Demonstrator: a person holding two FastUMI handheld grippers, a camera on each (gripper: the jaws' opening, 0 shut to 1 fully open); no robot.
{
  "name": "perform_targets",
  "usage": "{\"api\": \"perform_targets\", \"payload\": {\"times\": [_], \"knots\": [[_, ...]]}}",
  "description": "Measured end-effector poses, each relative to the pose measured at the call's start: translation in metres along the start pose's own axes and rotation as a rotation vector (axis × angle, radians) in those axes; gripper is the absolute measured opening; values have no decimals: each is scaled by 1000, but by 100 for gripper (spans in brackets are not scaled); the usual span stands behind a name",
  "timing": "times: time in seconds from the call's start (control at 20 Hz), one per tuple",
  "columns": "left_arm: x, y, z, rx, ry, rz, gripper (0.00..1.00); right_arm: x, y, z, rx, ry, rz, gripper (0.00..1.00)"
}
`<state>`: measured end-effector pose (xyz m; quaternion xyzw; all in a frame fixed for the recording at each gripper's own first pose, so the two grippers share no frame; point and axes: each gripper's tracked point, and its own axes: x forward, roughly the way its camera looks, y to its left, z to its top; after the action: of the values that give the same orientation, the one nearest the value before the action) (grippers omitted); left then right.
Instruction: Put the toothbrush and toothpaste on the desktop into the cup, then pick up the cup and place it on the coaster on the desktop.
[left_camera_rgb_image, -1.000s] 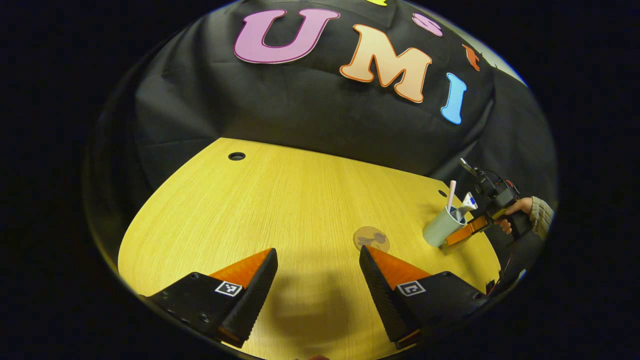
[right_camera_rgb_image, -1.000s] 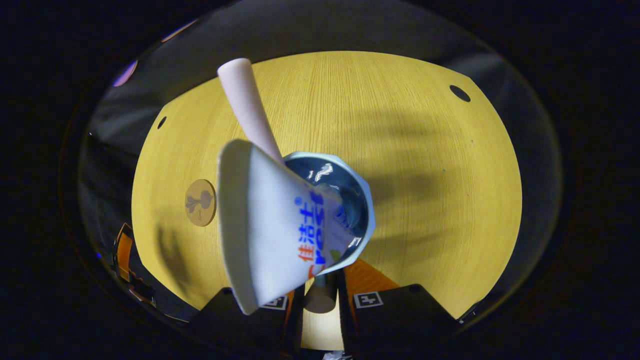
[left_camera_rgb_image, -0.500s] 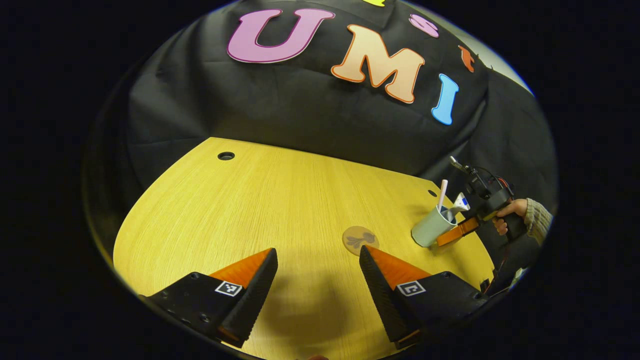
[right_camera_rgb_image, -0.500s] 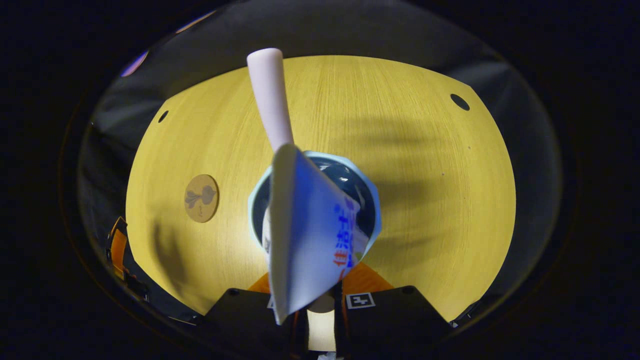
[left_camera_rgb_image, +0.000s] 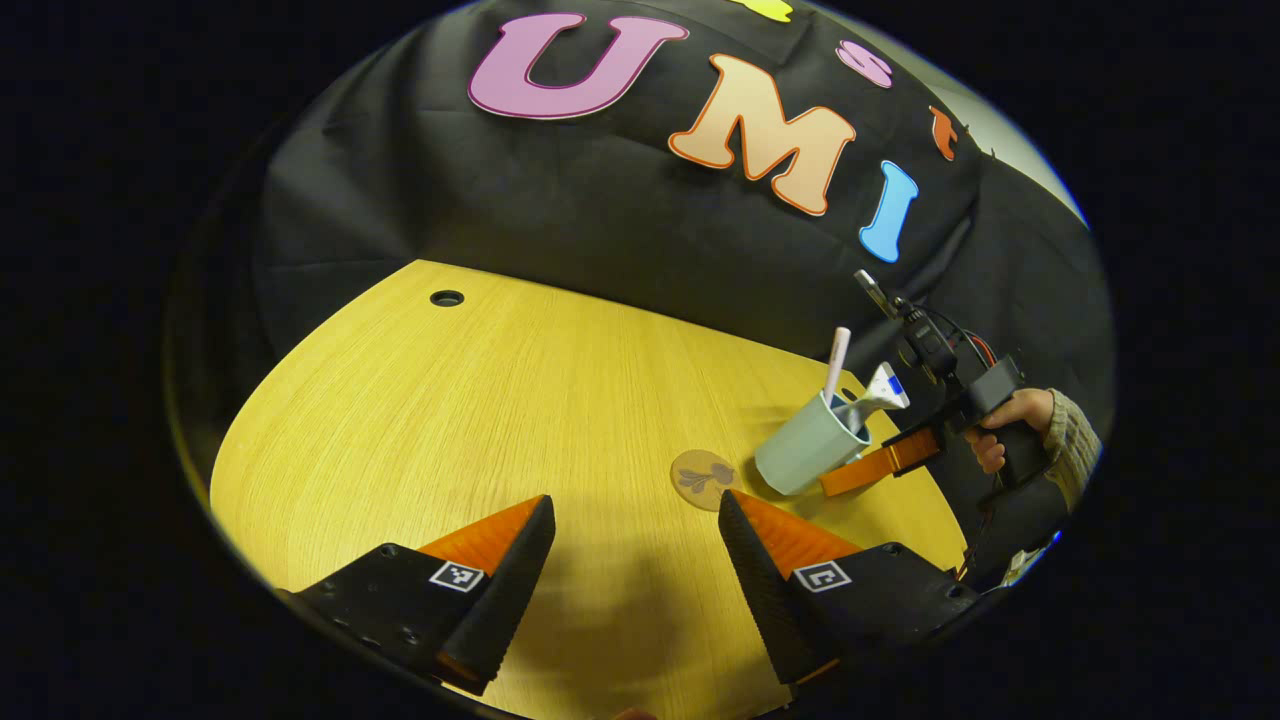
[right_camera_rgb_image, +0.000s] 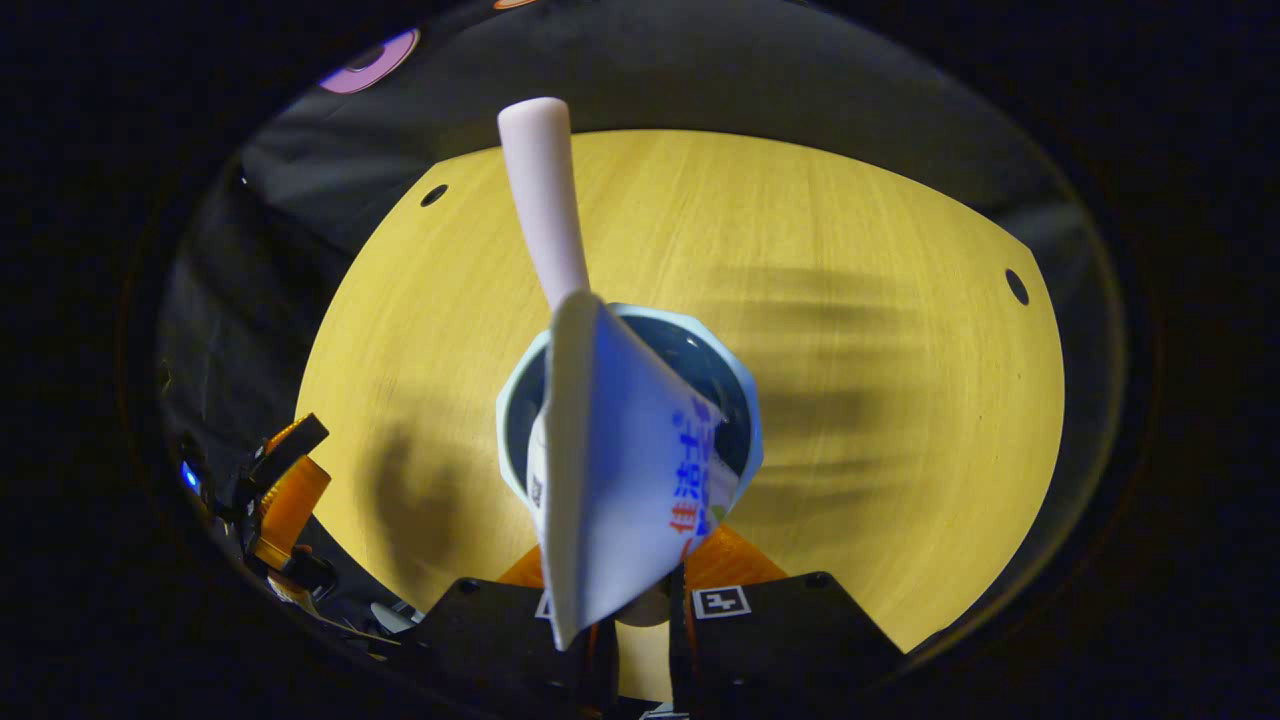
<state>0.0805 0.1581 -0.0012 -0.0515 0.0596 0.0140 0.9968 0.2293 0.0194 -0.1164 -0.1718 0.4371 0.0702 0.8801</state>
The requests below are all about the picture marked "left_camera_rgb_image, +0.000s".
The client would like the white toothpaste tube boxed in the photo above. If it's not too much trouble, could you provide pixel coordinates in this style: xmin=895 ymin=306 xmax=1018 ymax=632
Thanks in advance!
xmin=835 ymin=361 xmax=912 ymax=433

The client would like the round wooden coaster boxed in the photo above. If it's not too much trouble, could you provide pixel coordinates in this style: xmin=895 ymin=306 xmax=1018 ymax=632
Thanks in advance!
xmin=669 ymin=449 xmax=745 ymax=513

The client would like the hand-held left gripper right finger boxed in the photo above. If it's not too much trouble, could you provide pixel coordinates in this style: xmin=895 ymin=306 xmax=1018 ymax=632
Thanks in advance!
xmin=718 ymin=489 xmax=981 ymax=687

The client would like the pale blue cup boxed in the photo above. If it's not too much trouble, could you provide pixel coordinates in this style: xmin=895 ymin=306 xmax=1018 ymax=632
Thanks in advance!
xmin=754 ymin=390 xmax=873 ymax=497

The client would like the wooden desktop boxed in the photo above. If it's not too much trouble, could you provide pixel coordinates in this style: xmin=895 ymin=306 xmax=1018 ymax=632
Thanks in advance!
xmin=208 ymin=259 xmax=969 ymax=720

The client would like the black backdrop cloth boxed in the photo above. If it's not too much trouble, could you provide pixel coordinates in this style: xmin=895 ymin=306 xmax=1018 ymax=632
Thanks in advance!
xmin=165 ymin=0 xmax=1116 ymax=581

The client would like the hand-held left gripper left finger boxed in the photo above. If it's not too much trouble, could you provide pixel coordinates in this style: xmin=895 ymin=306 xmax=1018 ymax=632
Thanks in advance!
xmin=278 ymin=494 xmax=557 ymax=698

